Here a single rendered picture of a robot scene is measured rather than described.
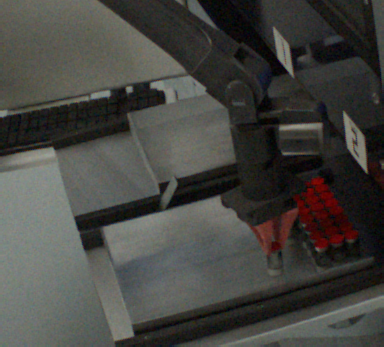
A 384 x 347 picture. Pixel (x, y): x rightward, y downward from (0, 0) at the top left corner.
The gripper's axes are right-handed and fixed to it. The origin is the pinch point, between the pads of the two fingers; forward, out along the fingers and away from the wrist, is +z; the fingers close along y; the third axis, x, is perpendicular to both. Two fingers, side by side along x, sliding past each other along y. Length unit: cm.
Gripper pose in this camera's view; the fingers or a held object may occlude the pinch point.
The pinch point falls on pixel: (273, 245)
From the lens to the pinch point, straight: 162.2
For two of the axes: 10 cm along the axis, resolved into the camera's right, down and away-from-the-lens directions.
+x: -4.6, -3.6, 8.1
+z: 1.9, 8.6, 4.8
